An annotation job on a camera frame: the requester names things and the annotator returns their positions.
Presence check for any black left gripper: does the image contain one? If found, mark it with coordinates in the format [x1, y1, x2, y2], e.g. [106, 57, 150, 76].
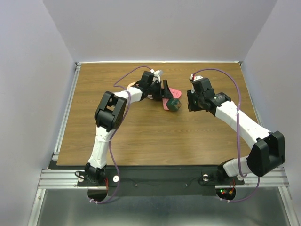
[147, 80, 173, 100]

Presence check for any pink triangular power strip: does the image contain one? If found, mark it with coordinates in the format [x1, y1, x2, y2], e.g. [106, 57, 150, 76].
[162, 88, 182, 111]

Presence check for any dark green plug adapter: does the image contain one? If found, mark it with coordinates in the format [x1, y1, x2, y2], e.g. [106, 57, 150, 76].
[166, 98, 182, 112]

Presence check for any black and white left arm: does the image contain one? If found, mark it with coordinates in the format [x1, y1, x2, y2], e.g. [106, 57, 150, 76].
[84, 69, 173, 186]

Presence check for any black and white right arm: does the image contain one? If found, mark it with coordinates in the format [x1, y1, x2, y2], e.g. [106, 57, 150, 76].
[187, 75, 285, 184]

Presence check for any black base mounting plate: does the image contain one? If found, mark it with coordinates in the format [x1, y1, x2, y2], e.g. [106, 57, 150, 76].
[50, 163, 244, 200]

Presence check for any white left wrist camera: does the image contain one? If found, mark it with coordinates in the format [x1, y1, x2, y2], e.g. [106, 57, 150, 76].
[150, 69, 163, 83]

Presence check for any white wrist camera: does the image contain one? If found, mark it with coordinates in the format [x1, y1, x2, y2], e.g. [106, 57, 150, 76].
[190, 74, 203, 83]
[150, 69, 163, 83]

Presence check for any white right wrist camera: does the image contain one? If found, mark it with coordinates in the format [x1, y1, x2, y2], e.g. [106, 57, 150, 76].
[190, 74, 203, 83]

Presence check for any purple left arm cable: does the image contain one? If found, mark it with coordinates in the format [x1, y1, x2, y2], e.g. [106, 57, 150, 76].
[90, 65, 153, 205]

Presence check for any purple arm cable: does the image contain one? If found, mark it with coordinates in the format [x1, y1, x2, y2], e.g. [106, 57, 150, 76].
[191, 68, 261, 203]
[90, 65, 153, 205]

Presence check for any aluminium table edge rail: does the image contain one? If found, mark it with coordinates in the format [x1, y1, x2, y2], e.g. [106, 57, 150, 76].
[52, 62, 81, 161]

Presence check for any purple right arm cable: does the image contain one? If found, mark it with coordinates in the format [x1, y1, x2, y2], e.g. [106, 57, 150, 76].
[191, 68, 261, 203]

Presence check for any aluminium front frame rail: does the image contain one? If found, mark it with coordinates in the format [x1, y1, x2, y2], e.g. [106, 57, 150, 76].
[38, 168, 289, 189]

